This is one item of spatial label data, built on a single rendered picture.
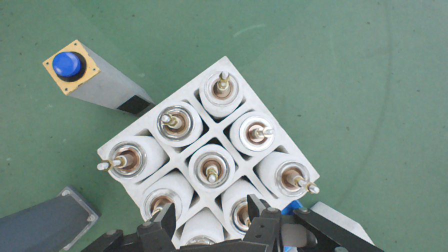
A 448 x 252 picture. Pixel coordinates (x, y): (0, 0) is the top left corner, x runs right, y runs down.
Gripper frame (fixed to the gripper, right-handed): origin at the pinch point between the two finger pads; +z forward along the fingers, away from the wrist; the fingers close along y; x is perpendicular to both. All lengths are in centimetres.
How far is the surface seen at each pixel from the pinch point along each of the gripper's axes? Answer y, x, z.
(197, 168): -2.8, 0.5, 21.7
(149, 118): -13.9, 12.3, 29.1
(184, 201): -5.8, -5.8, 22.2
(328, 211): 35, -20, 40
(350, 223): 35, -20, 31
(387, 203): 63, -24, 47
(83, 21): -41, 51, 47
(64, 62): -21.8, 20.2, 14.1
